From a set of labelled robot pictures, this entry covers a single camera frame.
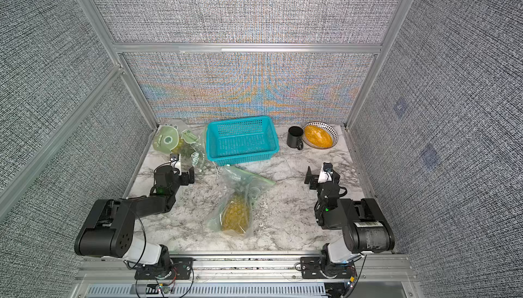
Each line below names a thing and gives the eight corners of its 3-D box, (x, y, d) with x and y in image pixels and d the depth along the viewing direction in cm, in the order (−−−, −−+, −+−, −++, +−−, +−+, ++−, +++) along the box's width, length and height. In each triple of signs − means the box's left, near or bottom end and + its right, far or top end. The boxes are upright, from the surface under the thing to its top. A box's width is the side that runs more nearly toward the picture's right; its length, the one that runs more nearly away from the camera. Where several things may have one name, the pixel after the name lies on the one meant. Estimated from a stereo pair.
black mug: (287, 151, 110) (289, 141, 103) (286, 136, 116) (287, 126, 110) (302, 151, 110) (305, 141, 103) (300, 136, 116) (302, 126, 110)
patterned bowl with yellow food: (303, 149, 108) (304, 143, 104) (299, 127, 118) (300, 121, 114) (337, 149, 108) (340, 143, 104) (330, 127, 118) (333, 121, 114)
